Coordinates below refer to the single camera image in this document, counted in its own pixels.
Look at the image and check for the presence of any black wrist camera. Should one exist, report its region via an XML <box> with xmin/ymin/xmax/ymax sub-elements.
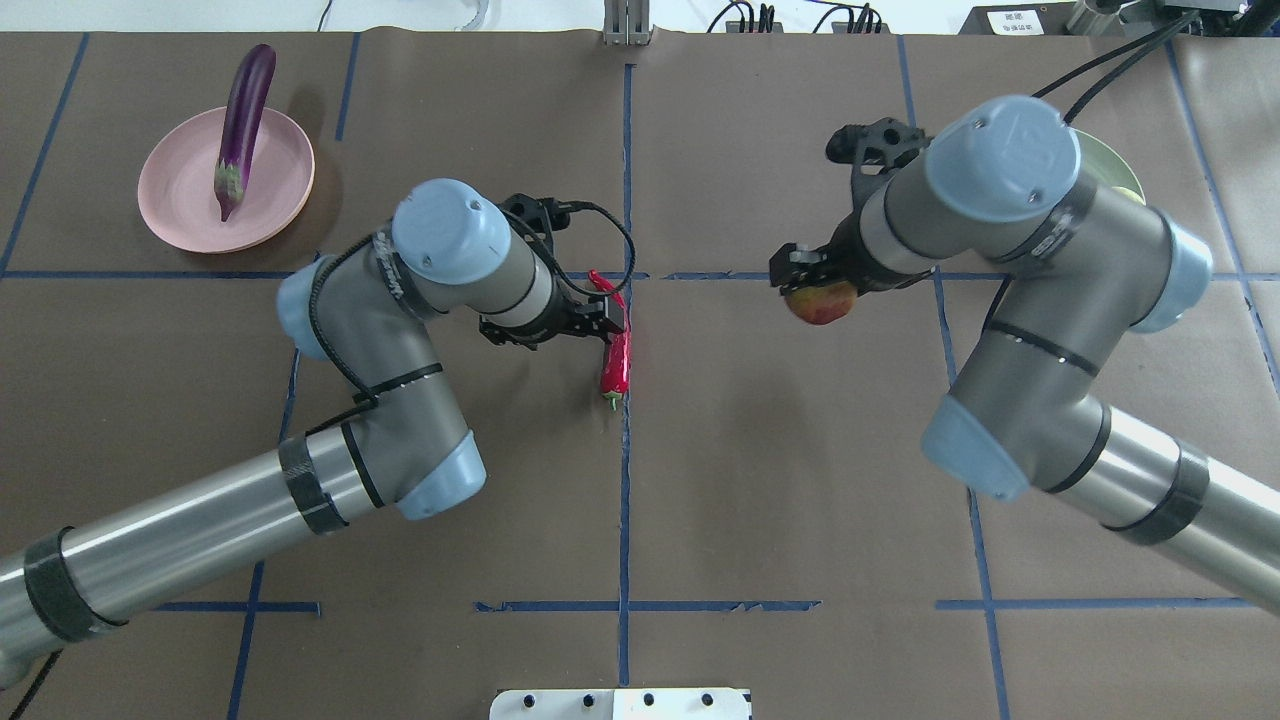
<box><xmin>824</xmin><ymin>117</ymin><xmax>932</xmax><ymax>208</ymax></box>
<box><xmin>498</xmin><ymin>193</ymin><xmax>573</xmax><ymax>251</ymax></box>

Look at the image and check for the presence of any red yellow pomegranate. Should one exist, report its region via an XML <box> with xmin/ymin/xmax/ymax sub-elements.
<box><xmin>782</xmin><ymin>281</ymin><xmax>858</xmax><ymax>325</ymax></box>

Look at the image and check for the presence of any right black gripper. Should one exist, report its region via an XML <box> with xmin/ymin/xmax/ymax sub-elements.
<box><xmin>768</xmin><ymin>215</ymin><xmax>911</xmax><ymax>296</ymax></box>

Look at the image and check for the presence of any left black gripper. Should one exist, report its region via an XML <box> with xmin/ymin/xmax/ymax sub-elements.
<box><xmin>479</xmin><ymin>281</ymin><xmax>627</xmax><ymax>350</ymax></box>

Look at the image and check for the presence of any right black camera cable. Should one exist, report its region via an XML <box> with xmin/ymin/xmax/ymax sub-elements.
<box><xmin>1030</xmin><ymin>10</ymin><xmax>1201</xmax><ymax>126</ymax></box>

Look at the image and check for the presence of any white camera post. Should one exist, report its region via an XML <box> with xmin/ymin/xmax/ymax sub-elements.
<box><xmin>489</xmin><ymin>687</ymin><xmax>754</xmax><ymax>719</ymax></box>

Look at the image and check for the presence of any aluminium frame post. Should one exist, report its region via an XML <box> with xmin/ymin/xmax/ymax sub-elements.
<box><xmin>602</xmin><ymin>0</ymin><xmax>653</xmax><ymax>47</ymax></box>

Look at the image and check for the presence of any green plate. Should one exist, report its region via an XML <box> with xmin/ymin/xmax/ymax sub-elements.
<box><xmin>1073</xmin><ymin>129</ymin><xmax>1147</xmax><ymax>205</ymax></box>

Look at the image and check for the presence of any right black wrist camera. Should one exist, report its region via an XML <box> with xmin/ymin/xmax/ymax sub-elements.
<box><xmin>824</xmin><ymin>117</ymin><xmax>932</xmax><ymax>208</ymax></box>

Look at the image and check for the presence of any red chili pepper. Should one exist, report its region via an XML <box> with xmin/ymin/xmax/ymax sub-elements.
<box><xmin>588</xmin><ymin>269</ymin><xmax>631</xmax><ymax>411</ymax></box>

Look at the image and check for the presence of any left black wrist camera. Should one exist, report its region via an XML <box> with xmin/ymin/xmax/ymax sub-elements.
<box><xmin>498</xmin><ymin>193</ymin><xmax>573</xmax><ymax>251</ymax></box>

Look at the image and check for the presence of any pink plate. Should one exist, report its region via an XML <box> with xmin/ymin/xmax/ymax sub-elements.
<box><xmin>137</xmin><ymin>108</ymin><xmax>316</xmax><ymax>254</ymax></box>

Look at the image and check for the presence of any purple eggplant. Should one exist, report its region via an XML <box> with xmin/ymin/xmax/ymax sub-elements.
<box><xmin>212</xmin><ymin>44</ymin><xmax>276</xmax><ymax>223</ymax></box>

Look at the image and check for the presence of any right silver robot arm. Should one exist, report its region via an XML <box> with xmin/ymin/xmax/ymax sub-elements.
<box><xmin>769</xmin><ymin>95</ymin><xmax>1279</xmax><ymax>612</ymax></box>

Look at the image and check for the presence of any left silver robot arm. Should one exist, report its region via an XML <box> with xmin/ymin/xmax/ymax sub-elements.
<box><xmin>3</xmin><ymin>178</ymin><xmax>636</xmax><ymax>689</ymax></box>

